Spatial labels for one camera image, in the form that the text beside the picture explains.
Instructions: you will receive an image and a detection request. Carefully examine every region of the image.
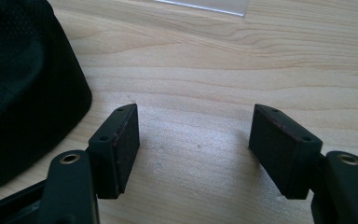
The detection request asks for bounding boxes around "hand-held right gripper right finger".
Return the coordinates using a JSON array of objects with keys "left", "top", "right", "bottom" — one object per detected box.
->
[{"left": 248, "top": 104, "right": 358, "bottom": 224}]

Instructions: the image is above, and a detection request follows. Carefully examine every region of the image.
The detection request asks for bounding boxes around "clear plastic sheet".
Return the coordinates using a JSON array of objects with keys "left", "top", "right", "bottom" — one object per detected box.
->
[{"left": 154, "top": 0, "right": 250, "bottom": 18}]

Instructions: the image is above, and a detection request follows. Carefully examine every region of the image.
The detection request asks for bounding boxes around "black mesh fabric item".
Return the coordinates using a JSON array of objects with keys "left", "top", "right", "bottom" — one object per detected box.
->
[{"left": 0, "top": 0, "right": 93, "bottom": 193}]

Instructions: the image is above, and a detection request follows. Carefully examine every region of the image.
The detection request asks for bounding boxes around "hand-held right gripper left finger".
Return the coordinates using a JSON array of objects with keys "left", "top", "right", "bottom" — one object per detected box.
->
[{"left": 37, "top": 103, "right": 141, "bottom": 224}]

